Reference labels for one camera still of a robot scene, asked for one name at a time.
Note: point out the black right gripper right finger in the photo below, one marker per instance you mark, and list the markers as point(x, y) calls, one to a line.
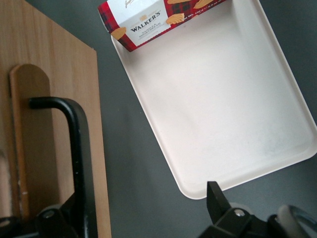
point(218, 210)

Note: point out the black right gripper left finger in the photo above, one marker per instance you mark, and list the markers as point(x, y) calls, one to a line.
point(62, 220)

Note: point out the beige plastic tray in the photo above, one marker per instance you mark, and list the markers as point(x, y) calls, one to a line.
point(210, 99)

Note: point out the red tartan shortbread box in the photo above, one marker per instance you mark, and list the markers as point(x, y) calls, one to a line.
point(143, 24)

